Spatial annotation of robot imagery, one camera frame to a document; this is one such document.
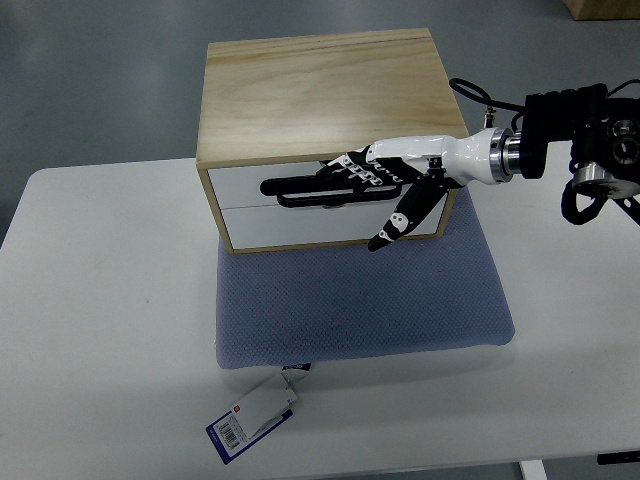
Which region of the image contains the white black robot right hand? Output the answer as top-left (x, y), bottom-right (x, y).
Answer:
top-left (314, 128), bottom-right (520, 252)

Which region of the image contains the black drawer handle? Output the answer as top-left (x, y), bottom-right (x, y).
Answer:
top-left (260, 173), bottom-right (402, 208)

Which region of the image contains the white drawer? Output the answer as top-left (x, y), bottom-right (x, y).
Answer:
top-left (205, 158), bottom-right (461, 209)

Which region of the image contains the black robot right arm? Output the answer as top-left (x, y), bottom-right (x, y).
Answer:
top-left (449, 78), bottom-right (639, 225)

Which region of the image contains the wooden drawer cabinet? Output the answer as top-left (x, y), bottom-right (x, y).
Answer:
top-left (196, 29), bottom-right (467, 254)

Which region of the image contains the cardboard box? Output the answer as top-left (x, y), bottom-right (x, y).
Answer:
top-left (563, 0), bottom-right (640, 21)

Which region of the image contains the blue mesh cushion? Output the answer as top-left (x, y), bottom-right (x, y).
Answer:
top-left (216, 192), bottom-right (515, 369)

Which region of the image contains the white table leg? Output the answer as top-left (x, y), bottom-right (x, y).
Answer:
top-left (519, 460), bottom-right (548, 480)

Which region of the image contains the white blue product tag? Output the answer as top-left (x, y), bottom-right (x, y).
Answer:
top-left (205, 363), bottom-right (312, 465)

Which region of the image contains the black table bracket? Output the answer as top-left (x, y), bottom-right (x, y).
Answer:
top-left (597, 450), bottom-right (640, 466)

